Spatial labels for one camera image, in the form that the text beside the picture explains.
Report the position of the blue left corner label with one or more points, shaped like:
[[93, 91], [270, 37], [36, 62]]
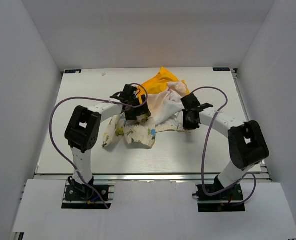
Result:
[[72, 71]]

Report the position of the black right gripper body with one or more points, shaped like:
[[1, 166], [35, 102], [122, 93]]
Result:
[[187, 123]]

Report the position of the aluminium front table rail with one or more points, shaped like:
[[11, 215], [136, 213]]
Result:
[[149, 177]]

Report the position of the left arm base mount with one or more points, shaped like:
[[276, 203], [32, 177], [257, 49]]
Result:
[[74, 200]]

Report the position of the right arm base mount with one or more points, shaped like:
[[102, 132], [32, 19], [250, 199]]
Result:
[[228, 201]]

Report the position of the blue corner label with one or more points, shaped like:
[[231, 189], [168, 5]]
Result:
[[72, 71], [221, 69]]

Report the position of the aluminium right side rail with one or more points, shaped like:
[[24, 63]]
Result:
[[245, 120]]

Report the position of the cream dinosaur print baby jacket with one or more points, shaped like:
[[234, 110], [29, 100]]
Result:
[[164, 91]]

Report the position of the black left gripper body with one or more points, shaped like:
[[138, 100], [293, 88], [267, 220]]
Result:
[[131, 112]]

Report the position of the blue right corner label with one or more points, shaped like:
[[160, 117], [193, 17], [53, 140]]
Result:
[[221, 69]]

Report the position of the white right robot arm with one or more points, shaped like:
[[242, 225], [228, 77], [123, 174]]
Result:
[[222, 123]]

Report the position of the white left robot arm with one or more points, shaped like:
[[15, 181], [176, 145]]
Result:
[[83, 127]]

